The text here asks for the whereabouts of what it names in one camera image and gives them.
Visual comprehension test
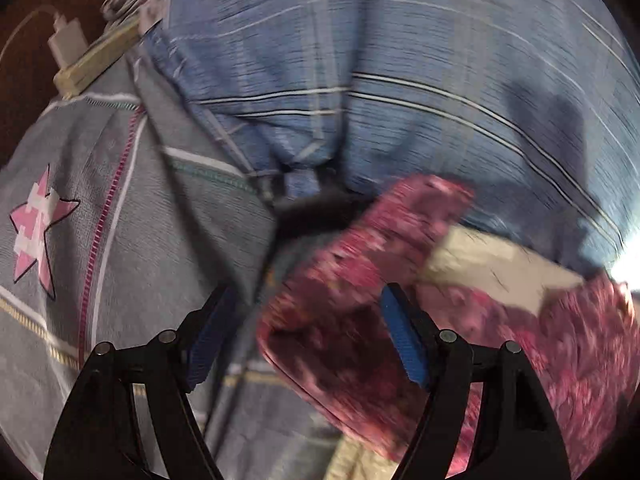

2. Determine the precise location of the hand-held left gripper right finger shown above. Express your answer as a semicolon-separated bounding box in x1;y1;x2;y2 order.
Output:
381;282;573;480

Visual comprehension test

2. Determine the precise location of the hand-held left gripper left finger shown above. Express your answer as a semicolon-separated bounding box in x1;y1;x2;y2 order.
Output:
44;285;241;480

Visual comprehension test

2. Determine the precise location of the pink floral garment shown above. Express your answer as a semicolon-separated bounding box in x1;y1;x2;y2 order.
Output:
256;174;636;480

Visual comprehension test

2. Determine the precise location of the grey star print bedding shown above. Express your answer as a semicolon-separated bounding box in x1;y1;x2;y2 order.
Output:
0;55;346;480

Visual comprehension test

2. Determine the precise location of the blue plaid quilt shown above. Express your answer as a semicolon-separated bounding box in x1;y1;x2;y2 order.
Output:
135;0;636;281

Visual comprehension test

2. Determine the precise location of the beige power strip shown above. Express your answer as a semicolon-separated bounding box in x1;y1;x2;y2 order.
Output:
52;17;143;97

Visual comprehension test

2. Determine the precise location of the white charger plug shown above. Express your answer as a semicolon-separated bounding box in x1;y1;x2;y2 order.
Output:
47;12;91;68

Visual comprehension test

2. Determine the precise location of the white charger cable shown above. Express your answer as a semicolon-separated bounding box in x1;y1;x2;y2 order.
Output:
0;5;61;61

